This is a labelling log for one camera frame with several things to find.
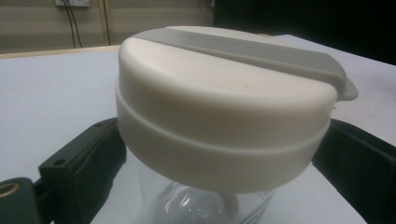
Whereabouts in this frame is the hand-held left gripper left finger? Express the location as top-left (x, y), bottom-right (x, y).
top-left (38, 117), bottom-right (127, 224)

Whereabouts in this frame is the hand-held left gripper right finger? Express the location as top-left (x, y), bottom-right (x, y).
top-left (312, 119), bottom-right (396, 224)

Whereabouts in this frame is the white table cover sheet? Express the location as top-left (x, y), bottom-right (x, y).
top-left (0, 34), bottom-right (396, 224)

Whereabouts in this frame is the clear plastic cup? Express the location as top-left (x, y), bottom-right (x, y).
top-left (130, 148), bottom-right (278, 224)

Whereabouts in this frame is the black wall cable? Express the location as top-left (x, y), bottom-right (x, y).
top-left (66, 0), bottom-right (83, 49)
top-left (63, 0), bottom-right (77, 49)

